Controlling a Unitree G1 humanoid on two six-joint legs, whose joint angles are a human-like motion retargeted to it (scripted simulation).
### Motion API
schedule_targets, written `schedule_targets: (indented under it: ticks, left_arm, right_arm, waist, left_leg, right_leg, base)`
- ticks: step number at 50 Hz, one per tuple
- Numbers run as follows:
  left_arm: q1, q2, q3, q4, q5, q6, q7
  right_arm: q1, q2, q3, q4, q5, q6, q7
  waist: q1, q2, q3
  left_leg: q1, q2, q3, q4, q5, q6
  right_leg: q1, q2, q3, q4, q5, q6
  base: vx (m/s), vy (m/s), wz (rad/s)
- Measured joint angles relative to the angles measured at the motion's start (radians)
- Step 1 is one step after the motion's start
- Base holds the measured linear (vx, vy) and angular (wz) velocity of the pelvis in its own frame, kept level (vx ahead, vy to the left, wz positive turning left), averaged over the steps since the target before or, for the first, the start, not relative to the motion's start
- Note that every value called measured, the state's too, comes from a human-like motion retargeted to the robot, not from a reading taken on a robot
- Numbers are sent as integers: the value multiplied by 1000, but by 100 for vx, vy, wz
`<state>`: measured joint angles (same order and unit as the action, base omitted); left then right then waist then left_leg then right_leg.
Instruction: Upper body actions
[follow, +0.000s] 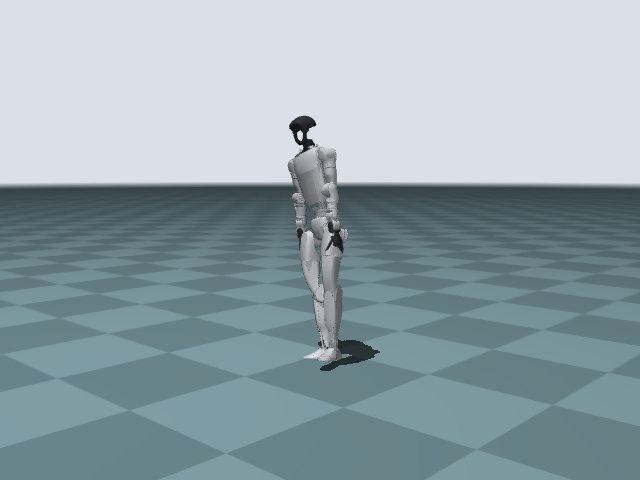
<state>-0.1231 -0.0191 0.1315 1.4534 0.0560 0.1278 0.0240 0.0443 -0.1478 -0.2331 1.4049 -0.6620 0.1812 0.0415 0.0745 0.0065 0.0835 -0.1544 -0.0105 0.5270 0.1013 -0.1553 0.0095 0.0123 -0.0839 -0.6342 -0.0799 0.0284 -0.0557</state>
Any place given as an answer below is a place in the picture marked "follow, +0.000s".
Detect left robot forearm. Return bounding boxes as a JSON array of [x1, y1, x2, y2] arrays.
[[326, 183, 340, 230]]

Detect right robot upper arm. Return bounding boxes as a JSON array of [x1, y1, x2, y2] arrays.
[[288, 158, 305, 204]]

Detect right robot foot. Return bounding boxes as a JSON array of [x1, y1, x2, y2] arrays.
[[303, 347, 327, 359]]

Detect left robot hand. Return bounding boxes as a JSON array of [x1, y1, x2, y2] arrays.
[[325, 222, 344, 253]]

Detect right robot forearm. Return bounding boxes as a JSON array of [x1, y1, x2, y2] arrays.
[[293, 202, 308, 233]]

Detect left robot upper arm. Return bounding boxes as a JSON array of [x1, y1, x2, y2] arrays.
[[317, 148, 337, 197]]

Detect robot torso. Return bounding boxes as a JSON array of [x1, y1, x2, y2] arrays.
[[293, 143, 330, 240]]

